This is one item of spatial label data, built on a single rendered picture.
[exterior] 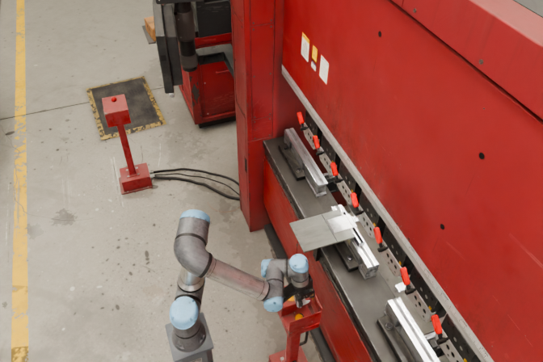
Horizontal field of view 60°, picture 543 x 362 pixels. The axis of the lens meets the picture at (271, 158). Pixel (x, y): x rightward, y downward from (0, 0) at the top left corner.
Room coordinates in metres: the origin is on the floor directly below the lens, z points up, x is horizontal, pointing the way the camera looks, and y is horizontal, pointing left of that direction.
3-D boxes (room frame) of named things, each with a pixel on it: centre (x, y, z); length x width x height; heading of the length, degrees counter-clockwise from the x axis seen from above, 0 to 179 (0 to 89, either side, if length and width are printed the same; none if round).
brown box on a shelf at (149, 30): (3.37, 0.88, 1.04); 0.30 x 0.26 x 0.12; 22
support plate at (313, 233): (1.43, -0.25, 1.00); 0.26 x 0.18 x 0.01; 111
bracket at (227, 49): (2.60, 0.33, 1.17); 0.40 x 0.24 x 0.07; 21
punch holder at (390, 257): (1.13, -0.52, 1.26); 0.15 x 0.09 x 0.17; 21
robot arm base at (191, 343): (0.99, 0.35, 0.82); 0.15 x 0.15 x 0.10
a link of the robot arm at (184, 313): (1.00, 0.35, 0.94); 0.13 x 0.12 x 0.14; 178
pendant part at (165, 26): (2.41, 0.60, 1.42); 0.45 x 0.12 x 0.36; 13
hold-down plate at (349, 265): (1.42, -0.35, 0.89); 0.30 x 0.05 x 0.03; 21
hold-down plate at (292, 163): (2.02, -0.12, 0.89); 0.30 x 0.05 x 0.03; 21
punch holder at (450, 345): (0.75, -0.66, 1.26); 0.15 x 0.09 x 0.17; 21
